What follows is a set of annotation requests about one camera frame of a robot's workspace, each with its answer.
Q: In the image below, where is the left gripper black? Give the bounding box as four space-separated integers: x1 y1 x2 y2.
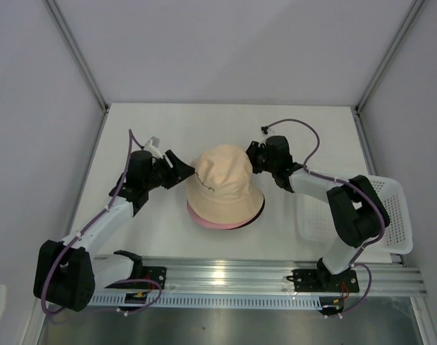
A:
144 150 196 190

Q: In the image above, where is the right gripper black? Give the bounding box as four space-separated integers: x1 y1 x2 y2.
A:
232 142 277 175

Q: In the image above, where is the black hat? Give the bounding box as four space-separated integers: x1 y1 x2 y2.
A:
239 198 266 228

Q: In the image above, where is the beige hat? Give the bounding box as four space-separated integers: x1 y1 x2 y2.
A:
186 144 264 224

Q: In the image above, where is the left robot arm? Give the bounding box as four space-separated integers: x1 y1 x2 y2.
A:
33 149 195 316

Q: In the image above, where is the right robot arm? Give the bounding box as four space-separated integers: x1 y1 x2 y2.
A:
246 136 390 290

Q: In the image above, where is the white plastic basket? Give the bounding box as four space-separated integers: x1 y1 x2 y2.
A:
295 175 413 254

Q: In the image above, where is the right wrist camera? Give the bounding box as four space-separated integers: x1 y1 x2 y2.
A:
260 126 274 144

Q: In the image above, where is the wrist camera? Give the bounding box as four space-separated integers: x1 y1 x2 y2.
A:
260 126 274 144
143 137 163 159

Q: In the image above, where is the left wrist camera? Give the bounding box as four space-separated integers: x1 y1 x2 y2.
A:
143 137 163 159

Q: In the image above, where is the aluminium mounting rail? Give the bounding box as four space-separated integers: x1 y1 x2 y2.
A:
143 257 428 297

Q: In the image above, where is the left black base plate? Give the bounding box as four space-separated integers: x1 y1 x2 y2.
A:
142 266 167 284

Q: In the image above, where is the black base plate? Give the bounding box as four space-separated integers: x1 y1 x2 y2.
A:
285 269 359 293
142 266 167 284

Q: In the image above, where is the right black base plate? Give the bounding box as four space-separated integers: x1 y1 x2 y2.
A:
285 269 359 293

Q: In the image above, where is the white slotted cable duct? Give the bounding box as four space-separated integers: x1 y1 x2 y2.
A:
89 293 339 311

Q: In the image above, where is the left aluminium frame post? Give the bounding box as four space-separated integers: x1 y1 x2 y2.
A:
42 0 109 114

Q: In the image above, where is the aluminium frame post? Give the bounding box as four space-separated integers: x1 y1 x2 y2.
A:
354 0 426 116
42 0 109 114

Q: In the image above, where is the right aluminium frame post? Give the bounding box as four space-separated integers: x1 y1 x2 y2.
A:
354 0 426 116

